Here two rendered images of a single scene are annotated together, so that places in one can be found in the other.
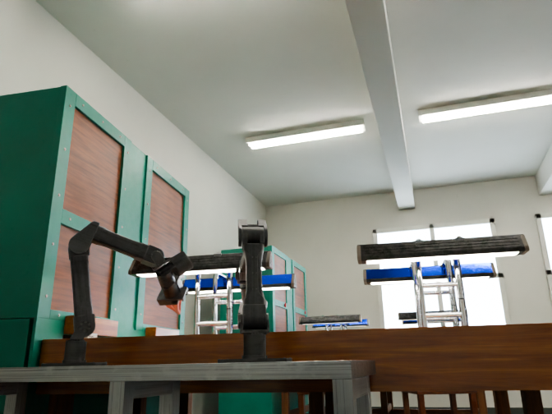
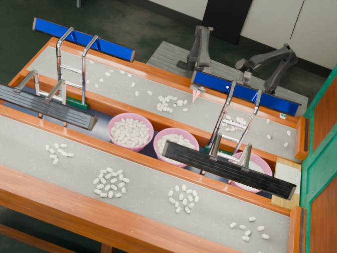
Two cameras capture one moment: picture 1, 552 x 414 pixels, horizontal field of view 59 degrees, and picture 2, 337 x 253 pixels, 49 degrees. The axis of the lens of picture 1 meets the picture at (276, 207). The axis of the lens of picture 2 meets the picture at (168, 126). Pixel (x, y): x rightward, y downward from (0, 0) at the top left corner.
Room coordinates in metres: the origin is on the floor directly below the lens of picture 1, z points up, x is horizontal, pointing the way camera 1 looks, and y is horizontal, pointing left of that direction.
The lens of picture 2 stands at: (3.62, -0.22, 2.42)
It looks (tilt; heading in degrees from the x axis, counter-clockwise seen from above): 48 degrees down; 174
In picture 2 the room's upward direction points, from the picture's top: 15 degrees clockwise
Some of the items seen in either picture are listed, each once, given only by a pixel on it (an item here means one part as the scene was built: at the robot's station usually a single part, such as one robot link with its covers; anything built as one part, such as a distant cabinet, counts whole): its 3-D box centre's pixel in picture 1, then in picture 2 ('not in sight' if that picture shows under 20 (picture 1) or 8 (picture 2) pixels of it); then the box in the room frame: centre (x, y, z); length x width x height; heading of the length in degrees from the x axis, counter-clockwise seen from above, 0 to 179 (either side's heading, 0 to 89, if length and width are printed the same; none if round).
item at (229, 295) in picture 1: (206, 308); (232, 121); (2.12, 0.30, 0.90); 0.20 x 0.19 x 0.45; 78
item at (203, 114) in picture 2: not in sight; (165, 103); (1.89, -0.09, 0.73); 1.81 x 0.30 x 0.02; 78
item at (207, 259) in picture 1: (200, 264); (245, 91); (2.04, 0.33, 1.08); 0.62 x 0.08 x 0.07; 78
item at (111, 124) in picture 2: not in sight; (130, 134); (2.20, -0.27, 0.72); 0.27 x 0.27 x 0.10
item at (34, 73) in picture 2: (434, 308); (44, 113); (2.31, -0.73, 0.90); 0.20 x 0.19 x 0.45; 78
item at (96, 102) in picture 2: not in sight; (156, 123); (2.07, -0.12, 0.71); 1.81 x 0.06 x 0.11; 78
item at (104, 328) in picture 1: (93, 326); (302, 137); (2.07, 0.77, 0.83); 0.30 x 0.06 x 0.07; 168
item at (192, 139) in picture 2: not in sight; (175, 150); (2.26, 0.00, 0.72); 0.27 x 0.27 x 0.10
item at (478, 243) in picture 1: (438, 248); (85, 37); (1.84, -0.62, 1.08); 0.62 x 0.08 x 0.07; 78
